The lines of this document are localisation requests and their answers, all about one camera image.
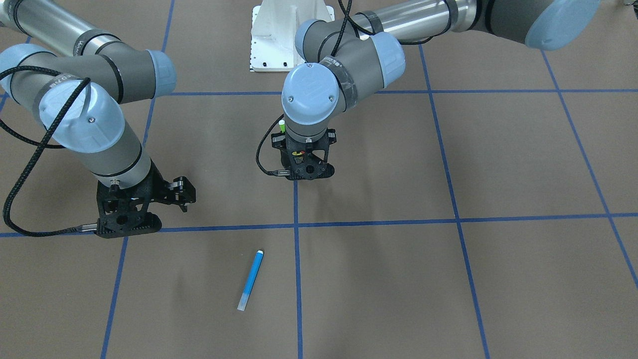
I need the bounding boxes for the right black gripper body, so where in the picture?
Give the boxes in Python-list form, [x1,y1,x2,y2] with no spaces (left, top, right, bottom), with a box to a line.
[95,162,162,238]

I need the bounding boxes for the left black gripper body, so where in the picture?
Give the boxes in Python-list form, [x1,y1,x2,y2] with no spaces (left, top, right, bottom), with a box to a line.
[272,129,336,181]

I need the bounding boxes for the blue marker pen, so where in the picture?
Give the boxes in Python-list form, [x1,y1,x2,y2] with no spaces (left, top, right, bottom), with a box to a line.
[237,249,264,311]

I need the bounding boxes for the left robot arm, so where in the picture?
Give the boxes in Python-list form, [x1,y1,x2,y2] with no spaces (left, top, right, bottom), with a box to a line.
[264,0,600,181]

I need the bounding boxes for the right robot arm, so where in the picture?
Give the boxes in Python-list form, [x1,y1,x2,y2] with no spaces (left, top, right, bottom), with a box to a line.
[1,0,195,238]

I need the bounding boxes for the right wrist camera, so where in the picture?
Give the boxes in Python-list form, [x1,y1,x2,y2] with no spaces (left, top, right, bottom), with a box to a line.
[166,177,196,213]

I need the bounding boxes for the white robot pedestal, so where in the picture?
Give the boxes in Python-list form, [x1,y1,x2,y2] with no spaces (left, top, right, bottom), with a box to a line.
[249,0,334,72]

